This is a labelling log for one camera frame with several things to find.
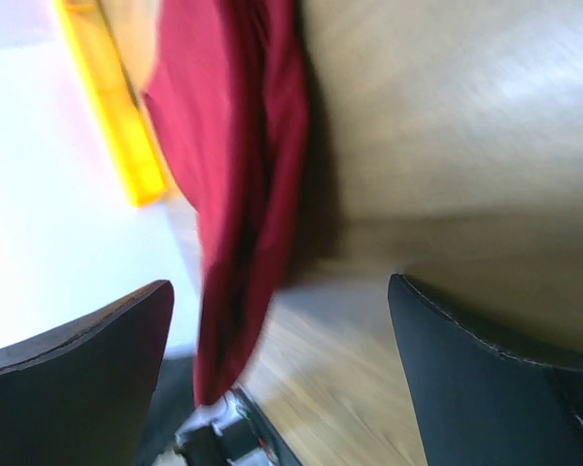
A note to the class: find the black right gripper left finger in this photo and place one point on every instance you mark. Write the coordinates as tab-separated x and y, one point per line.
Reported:
79	394

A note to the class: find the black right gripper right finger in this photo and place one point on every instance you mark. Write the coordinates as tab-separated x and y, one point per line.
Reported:
483	393

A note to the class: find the dark red t-shirt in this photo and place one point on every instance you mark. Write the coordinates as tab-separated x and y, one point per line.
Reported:
229	106

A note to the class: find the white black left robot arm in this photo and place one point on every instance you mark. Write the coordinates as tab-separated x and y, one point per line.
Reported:
235	431

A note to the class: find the yellow plastic bin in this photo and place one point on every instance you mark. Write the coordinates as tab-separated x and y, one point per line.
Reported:
115	103

